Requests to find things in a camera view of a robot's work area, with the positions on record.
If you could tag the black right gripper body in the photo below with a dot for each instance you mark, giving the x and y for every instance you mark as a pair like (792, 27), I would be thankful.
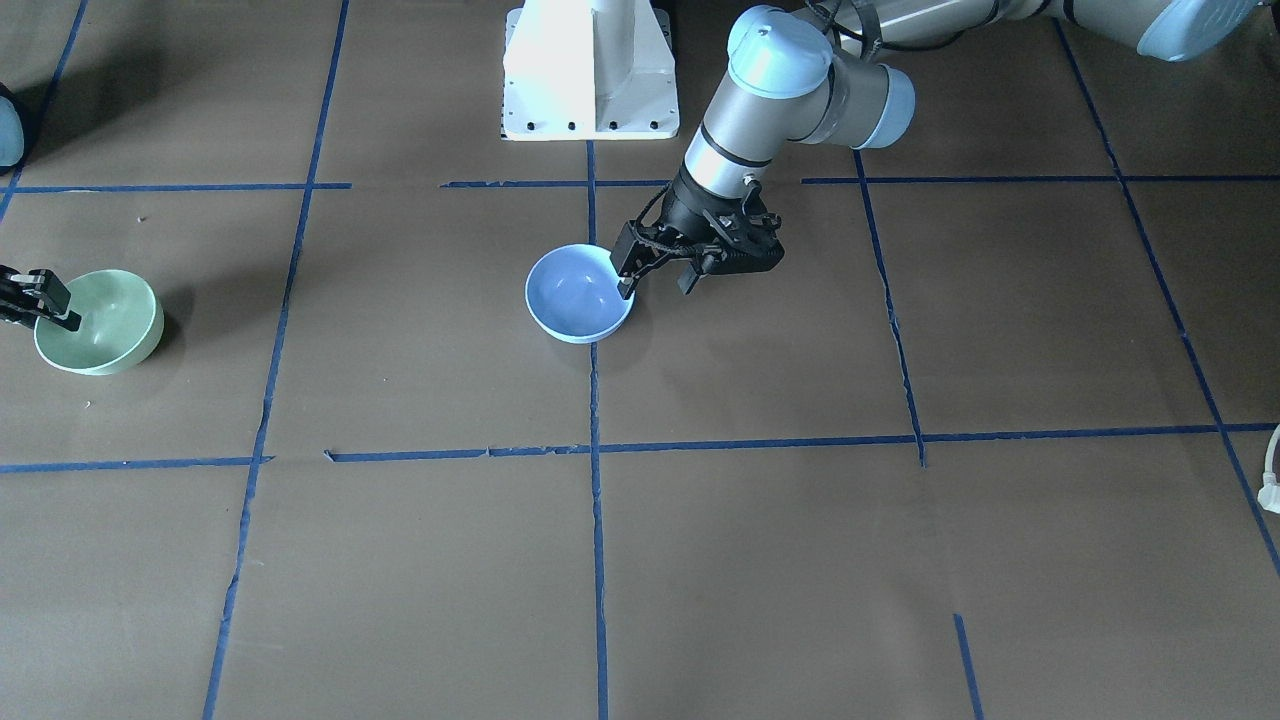
(40, 296)

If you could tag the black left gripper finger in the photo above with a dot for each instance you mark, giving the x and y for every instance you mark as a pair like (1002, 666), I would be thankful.
(690, 276)
(635, 253)

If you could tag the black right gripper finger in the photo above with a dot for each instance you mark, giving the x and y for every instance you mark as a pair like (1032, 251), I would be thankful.
(45, 297)

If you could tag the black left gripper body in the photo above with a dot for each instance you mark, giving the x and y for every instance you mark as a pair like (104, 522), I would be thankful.
(687, 210)

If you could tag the green bowl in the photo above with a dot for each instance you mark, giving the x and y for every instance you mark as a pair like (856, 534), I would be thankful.
(122, 322)

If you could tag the blue bowl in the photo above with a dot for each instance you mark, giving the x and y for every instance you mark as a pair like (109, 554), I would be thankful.
(572, 293)

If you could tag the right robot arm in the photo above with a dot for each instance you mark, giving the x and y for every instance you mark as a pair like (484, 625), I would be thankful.
(14, 137)

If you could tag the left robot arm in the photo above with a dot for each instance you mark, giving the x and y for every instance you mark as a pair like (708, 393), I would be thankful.
(815, 76)

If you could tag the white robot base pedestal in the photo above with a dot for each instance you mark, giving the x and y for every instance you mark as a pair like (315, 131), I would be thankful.
(589, 71)

